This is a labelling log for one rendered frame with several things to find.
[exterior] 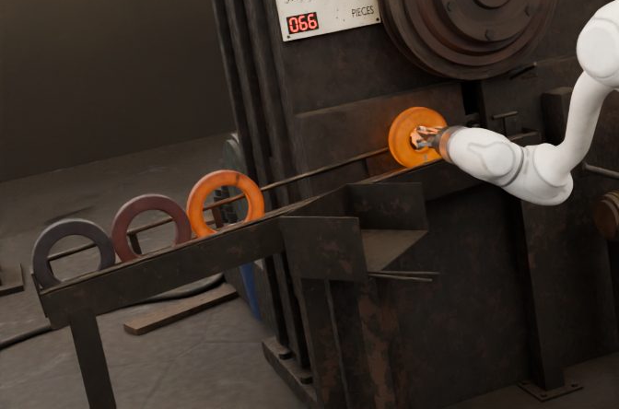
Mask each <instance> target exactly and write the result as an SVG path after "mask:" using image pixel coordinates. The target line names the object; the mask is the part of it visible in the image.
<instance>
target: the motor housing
mask: <svg viewBox="0 0 619 409"><path fill-rule="evenodd" d="M593 217H594V222H595V225H596V227H597V229H598V230H599V231H600V233H601V234H602V235H603V236H604V237H605V238H606V239H607V247H608V255H609V264H610V271H611V279H612V288H613V303H614V311H615V318H616V327H617V335H618V343H619V190H617V191H613V192H610V193H605V194H604V195H603V196H600V197H599V198H598V199H597V201H596V203H595V206H594V209H593Z"/></svg>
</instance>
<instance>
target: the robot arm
mask: <svg viewBox="0 0 619 409"><path fill-rule="evenodd" d="M577 55H578V60H579V63H580V65H581V67H582V68H583V70H584V72H583V73H582V75H581V76H580V78H579V79H578V82H577V84H576V85H575V87H574V90H573V93H572V97H571V102H570V108H569V114H568V121H567V127H566V137H565V140H564V142H563V143H562V144H560V145H559V146H553V145H550V144H541V145H538V146H525V147H521V146H518V145H516V144H514V143H512V142H510V141H509V140H507V138H506V137H505V136H504V135H502V134H497V133H495V132H492V131H489V130H486V129H481V128H467V127H464V126H459V125H457V126H446V127H441V126H434V128H430V127H427V128H425V127H423V126H419V127H416V128H415V129H414V130H413V131H412V132H411V135H410V136H411V137H412V142H413V143H414V144H415V145H416V148H417V150H421V149H422V148H425V146H427V147H428V148H434V149H435V150H436V152H437V153H438V154H439V155H440V156H442V157H443V158H444V159H445V160H446V161H448V162H449V163H451V164H454V165H456V166H458V167H459V168H460V169H462V170H463V171H465V172H467V173H469V174H471V175H472V176H474V177H475V178H477V179H480V180H483V181H488V182H490V183H493V184H494V185H496V186H499V187H501V188H502V189H504V190H505V191H506V192H508V193H511V194H513V195H515V196H517V197H519V198H520V199H523V200H525V201H528V202H530V203H533V204H537V205H559V204H561V203H563V202H564V201H565V200H566V199H567V197H568V196H569V195H570V194H571V192H572V188H573V181H572V177H571V175H570V171H571V170H572V169H573V168H574V167H576V166H577V164H578V163H579V162H580V161H581V160H582V159H583V158H584V157H585V156H586V154H587V152H588V150H589V148H590V144H591V141H592V137H593V135H594V131H595V127H596V124H597V121H598V117H599V114H600V110H601V105H602V103H603V101H604V99H605V97H606V96H607V95H608V94H609V93H610V92H611V91H613V90H617V91H619V0H616V1H613V2H611V3H610V4H608V5H606V6H604V7H602V8H601V9H599V10H598V11H597V12H596V13H595V15H594V16H593V17H592V18H591V20H590V21H589V22H588V23H587V25H586V26H585V28H584V29H583V30H582V31H581V33H580V35H579V37H578V43H577Z"/></svg>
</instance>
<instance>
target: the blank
mask: <svg viewBox="0 0 619 409"><path fill-rule="evenodd" d="M419 126H424V127H425V128H427V127H430V128H434V126H441V127H446V126H447V124H446V122H445V120H444V119H443V118H442V116H441V115H440V114H438V113H437V112H436V111H433V110H430V109H428V108H424V107H413V108H410V109H408V110H406V111H403V112H402V113H401V114H400V115H399V116H398V117H397V118H396V119H395V120H394V122H393V123H392V125H391V129H390V132H389V147H390V151H391V153H392V155H393V157H394V158H395V159H396V160H397V161H398V162H399V163H401V164H402V165H404V166H405V167H408V168H411V167H413V166H416V165H419V164H422V163H425V162H428V161H430V160H433V159H436V158H441V156H440V155H439V154H438V153H437V152H436V150H435V149H434V148H428V147H427V146H425V148H422V149H421V150H413V149H412V147H411V146H410V142H409V139H410V135H411V132H412V131H413V130H414V129H415V128H416V127H419Z"/></svg>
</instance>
